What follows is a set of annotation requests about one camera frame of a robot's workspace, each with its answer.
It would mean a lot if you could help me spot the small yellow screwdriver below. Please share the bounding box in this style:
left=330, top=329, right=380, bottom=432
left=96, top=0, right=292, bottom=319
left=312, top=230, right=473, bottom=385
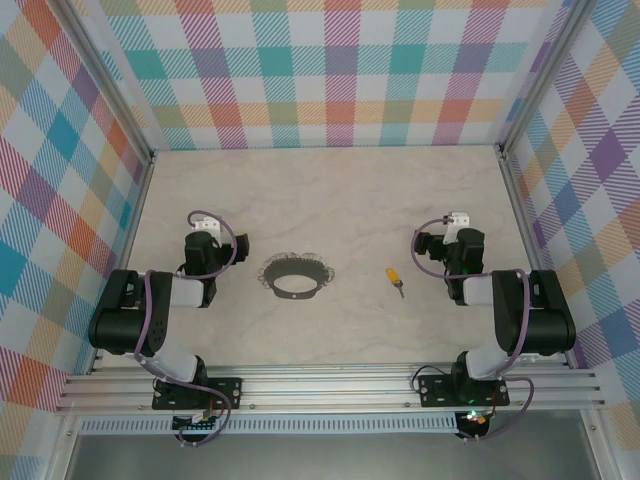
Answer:
left=383, top=267, right=406, bottom=300

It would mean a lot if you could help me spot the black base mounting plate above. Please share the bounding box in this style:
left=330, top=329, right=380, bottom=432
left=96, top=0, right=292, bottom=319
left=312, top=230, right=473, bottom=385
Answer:
left=151, top=377, right=244, bottom=411
left=417, top=372, right=511, bottom=407

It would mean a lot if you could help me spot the grey metal panel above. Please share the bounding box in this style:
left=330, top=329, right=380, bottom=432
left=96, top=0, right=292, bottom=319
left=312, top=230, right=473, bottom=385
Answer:
left=64, top=432, right=601, bottom=480

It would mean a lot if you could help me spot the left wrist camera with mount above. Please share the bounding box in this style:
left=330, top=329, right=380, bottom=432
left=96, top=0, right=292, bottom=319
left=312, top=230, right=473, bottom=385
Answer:
left=192, top=213, right=224, bottom=236

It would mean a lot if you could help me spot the aluminium side rail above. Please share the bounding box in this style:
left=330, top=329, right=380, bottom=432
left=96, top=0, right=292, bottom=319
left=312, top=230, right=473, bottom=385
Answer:
left=85, top=149, right=157, bottom=376
left=498, top=147, right=575, bottom=370

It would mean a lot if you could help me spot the purple cable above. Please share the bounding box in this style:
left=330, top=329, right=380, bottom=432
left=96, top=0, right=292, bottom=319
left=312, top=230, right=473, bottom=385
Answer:
left=132, top=209, right=238, bottom=448
left=410, top=214, right=536, bottom=444

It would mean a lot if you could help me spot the electronics board with wires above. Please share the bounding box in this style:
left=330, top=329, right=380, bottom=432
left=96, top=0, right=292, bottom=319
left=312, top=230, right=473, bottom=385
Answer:
left=171, top=412, right=224, bottom=434
left=457, top=408, right=494, bottom=437

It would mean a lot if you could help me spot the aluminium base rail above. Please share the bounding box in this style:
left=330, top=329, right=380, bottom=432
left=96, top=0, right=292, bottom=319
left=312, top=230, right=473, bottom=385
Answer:
left=54, top=363, right=606, bottom=414

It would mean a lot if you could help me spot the aluminium frame post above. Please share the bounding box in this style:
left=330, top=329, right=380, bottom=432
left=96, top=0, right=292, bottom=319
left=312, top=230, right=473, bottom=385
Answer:
left=48, top=0, right=157, bottom=165
left=497, top=0, right=604, bottom=157

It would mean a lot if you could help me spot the white slotted cable duct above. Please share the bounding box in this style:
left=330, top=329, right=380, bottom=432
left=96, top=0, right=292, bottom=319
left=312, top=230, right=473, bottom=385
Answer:
left=79, top=412, right=459, bottom=435

